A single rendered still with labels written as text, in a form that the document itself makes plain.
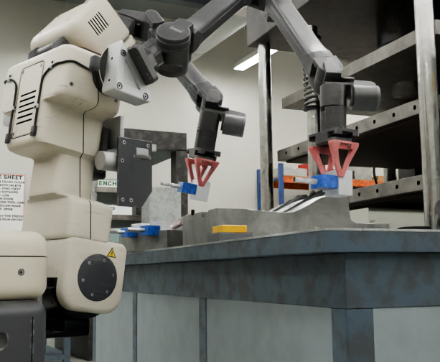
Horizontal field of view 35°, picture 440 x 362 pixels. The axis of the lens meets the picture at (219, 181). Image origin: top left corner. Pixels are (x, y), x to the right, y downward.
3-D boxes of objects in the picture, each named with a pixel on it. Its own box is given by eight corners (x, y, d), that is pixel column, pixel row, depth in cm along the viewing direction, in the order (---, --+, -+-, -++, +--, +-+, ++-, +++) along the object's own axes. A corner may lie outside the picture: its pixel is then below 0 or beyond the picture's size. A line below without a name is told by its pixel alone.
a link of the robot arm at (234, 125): (203, 111, 201) (207, 87, 194) (242, 118, 201) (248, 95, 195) (199, 139, 192) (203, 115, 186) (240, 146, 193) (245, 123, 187)
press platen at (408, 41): (436, 34, 226) (436, 19, 227) (281, 108, 327) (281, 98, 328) (594, 56, 252) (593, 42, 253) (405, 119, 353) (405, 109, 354)
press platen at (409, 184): (436, 187, 219) (436, 171, 219) (278, 215, 320) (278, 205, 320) (608, 194, 246) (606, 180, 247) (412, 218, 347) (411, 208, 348)
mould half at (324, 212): (217, 244, 170) (217, 189, 172) (182, 248, 194) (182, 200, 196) (390, 245, 189) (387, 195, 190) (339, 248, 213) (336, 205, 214)
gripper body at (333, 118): (331, 146, 158) (331, 114, 159) (359, 138, 148) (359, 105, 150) (307, 144, 155) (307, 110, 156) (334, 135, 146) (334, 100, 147)
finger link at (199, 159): (206, 188, 193) (212, 154, 194) (215, 189, 187) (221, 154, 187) (183, 184, 191) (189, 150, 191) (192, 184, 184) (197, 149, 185)
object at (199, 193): (161, 193, 184) (165, 173, 184) (156, 192, 188) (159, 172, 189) (207, 202, 188) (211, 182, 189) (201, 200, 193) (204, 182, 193)
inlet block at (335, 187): (300, 190, 143) (301, 164, 144) (287, 193, 148) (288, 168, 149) (352, 195, 149) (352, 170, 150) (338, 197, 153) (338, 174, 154)
